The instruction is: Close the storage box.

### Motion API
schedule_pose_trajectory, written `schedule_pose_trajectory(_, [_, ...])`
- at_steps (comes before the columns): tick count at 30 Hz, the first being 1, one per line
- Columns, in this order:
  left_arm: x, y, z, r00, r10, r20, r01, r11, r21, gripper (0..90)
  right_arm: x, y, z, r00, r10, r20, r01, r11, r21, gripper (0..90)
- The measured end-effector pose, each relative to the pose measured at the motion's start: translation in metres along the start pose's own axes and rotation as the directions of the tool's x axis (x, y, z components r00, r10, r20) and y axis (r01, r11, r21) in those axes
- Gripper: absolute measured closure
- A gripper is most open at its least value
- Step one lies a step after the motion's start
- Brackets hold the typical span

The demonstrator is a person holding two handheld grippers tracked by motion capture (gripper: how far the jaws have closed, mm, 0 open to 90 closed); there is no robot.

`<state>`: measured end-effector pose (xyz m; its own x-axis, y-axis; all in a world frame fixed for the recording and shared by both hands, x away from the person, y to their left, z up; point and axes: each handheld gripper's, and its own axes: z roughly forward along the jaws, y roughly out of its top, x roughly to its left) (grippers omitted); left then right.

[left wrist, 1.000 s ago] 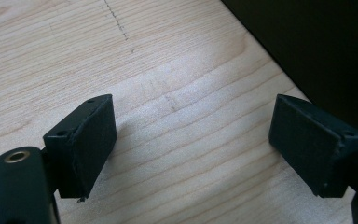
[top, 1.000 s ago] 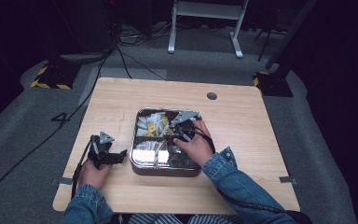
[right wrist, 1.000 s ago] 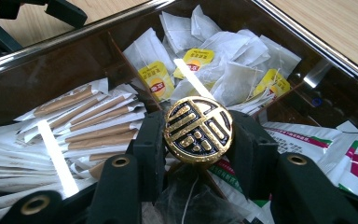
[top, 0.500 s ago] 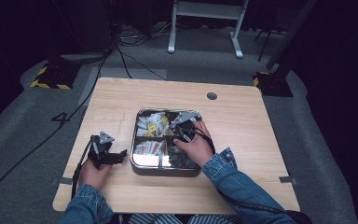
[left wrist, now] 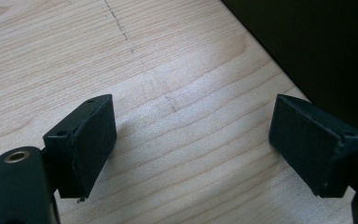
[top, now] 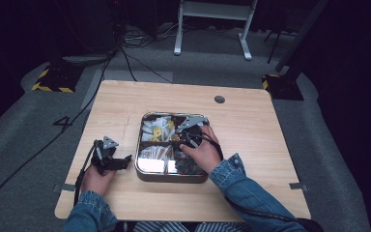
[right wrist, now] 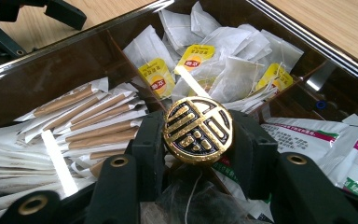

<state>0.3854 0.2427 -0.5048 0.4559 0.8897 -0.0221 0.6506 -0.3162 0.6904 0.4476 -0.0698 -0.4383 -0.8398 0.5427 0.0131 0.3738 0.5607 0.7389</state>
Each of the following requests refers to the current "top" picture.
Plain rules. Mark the white metal stand frame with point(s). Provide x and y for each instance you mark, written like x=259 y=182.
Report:
x=212 y=11

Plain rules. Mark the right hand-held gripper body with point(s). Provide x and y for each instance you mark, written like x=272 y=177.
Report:
x=193 y=130

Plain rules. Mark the pile of dark packets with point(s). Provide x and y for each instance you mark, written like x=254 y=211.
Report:
x=185 y=166

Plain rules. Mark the person's striped trousers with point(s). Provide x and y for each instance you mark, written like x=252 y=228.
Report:
x=190 y=227

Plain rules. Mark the black stand yellow striped base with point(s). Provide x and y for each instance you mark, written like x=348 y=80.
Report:
x=58 y=80
x=285 y=87

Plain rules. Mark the black tripod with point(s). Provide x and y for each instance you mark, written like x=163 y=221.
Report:
x=275 y=42

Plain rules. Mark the square metal compartment tin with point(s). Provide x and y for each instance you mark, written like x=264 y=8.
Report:
x=161 y=176

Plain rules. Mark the pile of brown stick packets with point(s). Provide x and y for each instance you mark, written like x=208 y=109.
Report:
x=156 y=152

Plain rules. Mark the grey metal table bracket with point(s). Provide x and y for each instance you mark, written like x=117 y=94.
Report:
x=298 y=186
x=66 y=187

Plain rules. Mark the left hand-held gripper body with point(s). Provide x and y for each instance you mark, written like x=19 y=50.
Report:
x=102 y=158

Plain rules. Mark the person's right hand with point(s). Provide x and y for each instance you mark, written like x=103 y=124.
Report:
x=204 y=154

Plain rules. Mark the round yellow brown packet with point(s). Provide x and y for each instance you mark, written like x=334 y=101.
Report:
x=175 y=138

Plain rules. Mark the person's left hand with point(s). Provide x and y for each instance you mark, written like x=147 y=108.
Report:
x=95 y=182

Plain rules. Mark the round grey table grommet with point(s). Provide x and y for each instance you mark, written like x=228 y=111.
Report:
x=219 y=99

